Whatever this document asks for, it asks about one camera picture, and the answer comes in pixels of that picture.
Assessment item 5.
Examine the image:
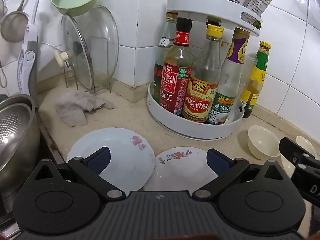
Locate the small hanging whisk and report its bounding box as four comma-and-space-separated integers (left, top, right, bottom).
0, 64, 7, 88

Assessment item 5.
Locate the red label soy sauce bottle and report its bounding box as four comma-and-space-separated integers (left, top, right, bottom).
162, 17, 194, 115

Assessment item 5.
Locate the steel pot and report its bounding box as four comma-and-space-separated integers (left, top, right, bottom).
0, 94, 37, 110

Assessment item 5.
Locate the cream ceramic bowl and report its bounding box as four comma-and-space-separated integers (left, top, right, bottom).
280, 135, 318, 180
247, 125, 282, 160

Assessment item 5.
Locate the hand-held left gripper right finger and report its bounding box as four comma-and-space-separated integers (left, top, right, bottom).
192, 148, 290, 202

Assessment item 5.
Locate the purple label sauce bottle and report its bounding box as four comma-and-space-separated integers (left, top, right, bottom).
207, 28, 250, 125

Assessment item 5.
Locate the metal mesh strainer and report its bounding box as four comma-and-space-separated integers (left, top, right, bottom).
0, 0, 35, 42

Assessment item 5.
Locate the glass pot lid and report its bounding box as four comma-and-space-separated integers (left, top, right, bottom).
54, 5, 119, 90

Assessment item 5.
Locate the textured steel basin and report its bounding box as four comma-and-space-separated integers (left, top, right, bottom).
0, 102, 42, 188

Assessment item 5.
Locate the yellow green label oil bottle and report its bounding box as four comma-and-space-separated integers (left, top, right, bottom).
241, 41, 272, 119

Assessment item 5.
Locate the clear bottle with green label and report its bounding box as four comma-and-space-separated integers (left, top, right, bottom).
153, 12, 178, 103

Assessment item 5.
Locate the yellow cap vinegar bottle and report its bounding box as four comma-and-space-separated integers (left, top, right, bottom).
182, 24, 224, 123

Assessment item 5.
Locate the white two-tier rotating rack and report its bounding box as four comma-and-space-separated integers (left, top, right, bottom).
147, 0, 263, 140

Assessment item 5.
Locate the hanging metal utensil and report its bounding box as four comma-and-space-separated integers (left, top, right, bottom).
32, 0, 47, 26

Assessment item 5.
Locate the grey dish rag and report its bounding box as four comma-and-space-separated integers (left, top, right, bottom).
54, 91, 117, 127

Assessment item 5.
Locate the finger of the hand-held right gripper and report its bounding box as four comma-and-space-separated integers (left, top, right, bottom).
279, 137, 317, 173

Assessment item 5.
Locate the wire lid rack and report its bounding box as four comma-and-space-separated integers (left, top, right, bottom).
64, 62, 112, 94

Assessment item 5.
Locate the white grey hanging tool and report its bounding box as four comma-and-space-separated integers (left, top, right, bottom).
17, 24, 39, 105

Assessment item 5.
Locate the small white plate floral rim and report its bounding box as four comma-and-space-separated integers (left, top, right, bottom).
143, 147, 219, 193

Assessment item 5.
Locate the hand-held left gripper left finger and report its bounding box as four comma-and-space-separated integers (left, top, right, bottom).
31, 146, 127, 202

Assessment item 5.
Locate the large white plate pink flower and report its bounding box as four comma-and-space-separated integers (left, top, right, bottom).
66, 127, 155, 193

